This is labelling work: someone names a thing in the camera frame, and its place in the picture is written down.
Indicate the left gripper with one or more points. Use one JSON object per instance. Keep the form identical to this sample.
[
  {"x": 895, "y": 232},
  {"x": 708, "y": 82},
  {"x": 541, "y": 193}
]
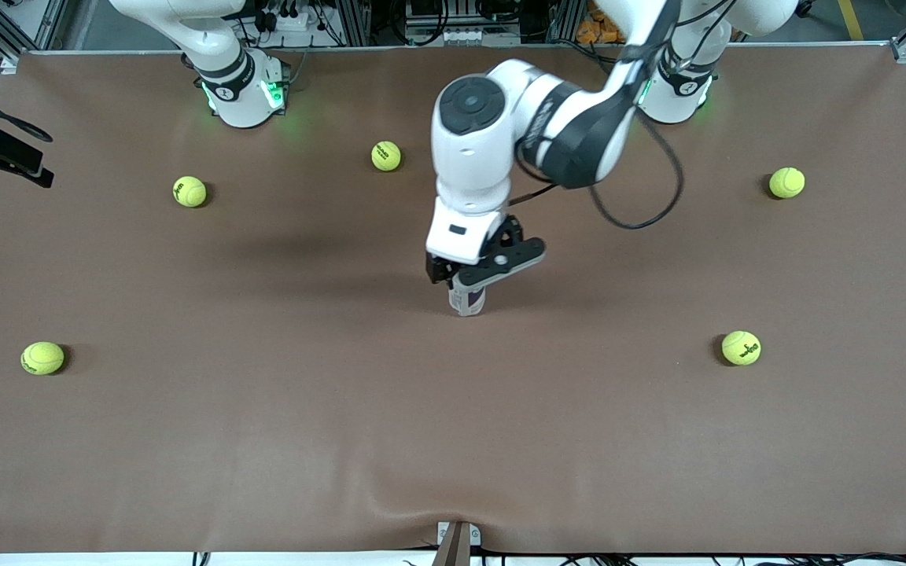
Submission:
[{"x": 439, "y": 270}]

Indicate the white blue tennis ball can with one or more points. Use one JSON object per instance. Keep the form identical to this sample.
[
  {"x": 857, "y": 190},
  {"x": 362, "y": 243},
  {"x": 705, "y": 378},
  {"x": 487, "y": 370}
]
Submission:
[{"x": 469, "y": 305}]

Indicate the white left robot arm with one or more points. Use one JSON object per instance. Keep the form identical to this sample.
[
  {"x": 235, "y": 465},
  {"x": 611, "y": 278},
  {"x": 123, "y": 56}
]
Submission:
[{"x": 473, "y": 157}]

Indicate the yellow tennis ball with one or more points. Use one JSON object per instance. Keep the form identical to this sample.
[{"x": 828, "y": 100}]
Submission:
[
  {"x": 386, "y": 156},
  {"x": 42, "y": 358},
  {"x": 189, "y": 191},
  {"x": 786, "y": 182},
  {"x": 741, "y": 347}
]

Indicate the brown table mat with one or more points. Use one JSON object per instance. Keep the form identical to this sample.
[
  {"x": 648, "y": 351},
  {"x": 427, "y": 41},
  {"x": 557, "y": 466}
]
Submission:
[{"x": 453, "y": 432}]

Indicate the orange packages pile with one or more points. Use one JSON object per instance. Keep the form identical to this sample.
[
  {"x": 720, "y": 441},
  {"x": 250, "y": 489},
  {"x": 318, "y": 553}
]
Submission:
[{"x": 591, "y": 31}]

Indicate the white power strip with plugs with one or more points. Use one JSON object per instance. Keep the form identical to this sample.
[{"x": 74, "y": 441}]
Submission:
[{"x": 292, "y": 20}]

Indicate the metal clamp bracket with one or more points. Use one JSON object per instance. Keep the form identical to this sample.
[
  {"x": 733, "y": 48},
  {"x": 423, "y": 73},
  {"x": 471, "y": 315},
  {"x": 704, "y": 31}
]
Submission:
[{"x": 457, "y": 542}]

